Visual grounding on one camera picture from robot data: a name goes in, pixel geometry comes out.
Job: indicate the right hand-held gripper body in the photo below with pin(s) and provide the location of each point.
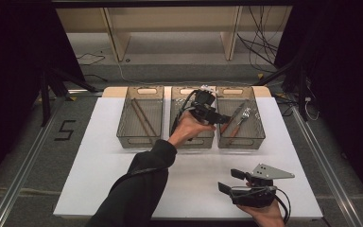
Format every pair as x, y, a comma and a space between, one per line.
255, 195

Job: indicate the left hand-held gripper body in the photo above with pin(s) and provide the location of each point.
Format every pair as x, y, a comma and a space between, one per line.
203, 105

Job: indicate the grey translucent plastic bin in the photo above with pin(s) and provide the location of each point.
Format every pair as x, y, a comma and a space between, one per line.
141, 116
253, 126
203, 142

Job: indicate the brown chopstick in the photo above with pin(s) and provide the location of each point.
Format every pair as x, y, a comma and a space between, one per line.
145, 116
138, 115

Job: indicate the person's right hand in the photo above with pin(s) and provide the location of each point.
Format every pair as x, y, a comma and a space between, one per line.
266, 217

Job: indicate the person's left hand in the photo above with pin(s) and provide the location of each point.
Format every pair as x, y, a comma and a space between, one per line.
189, 127

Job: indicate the white table sheet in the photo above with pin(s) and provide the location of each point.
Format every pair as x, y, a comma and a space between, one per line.
201, 176

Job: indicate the yellow tape piece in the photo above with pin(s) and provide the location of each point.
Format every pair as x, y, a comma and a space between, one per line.
261, 75
71, 98

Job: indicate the black metal stand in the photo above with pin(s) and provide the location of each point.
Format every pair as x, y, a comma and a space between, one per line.
45, 101
302, 94

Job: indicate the light wooden shelf unit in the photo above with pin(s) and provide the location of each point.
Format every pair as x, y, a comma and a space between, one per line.
170, 19

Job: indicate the black curtain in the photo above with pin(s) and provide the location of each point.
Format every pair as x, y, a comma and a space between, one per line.
12, 63
343, 63

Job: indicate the aluminium floor rail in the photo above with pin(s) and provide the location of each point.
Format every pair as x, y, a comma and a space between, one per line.
22, 179
327, 170

